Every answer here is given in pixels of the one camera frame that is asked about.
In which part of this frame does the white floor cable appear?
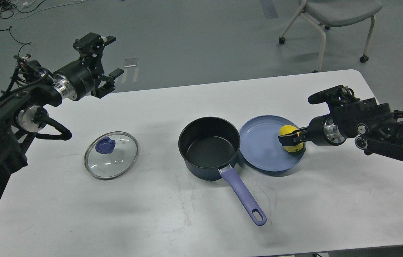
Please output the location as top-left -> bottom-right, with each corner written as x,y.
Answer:
13,0 -> 88,19

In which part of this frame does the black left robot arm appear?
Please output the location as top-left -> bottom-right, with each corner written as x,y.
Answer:
0,32 -> 124,200

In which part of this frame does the grey office chair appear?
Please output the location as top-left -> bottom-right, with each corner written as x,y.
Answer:
278,0 -> 383,73

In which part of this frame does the glass pot lid blue knob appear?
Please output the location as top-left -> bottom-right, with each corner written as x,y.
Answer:
84,131 -> 139,180

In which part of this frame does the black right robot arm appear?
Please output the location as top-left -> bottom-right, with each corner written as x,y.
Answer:
278,85 -> 403,162

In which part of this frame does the dark pot with purple handle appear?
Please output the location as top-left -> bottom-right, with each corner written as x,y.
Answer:
178,117 -> 267,226

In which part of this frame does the blue round plate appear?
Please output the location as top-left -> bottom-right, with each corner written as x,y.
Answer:
239,115 -> 306,177

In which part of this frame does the yellow potato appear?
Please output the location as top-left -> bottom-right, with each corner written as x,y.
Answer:
278,125 -> 304,153

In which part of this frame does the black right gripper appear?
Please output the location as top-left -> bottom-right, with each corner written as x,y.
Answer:
278,115 -> 346,148

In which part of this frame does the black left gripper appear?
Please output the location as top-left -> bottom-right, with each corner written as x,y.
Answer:
53,32 -> 124,101

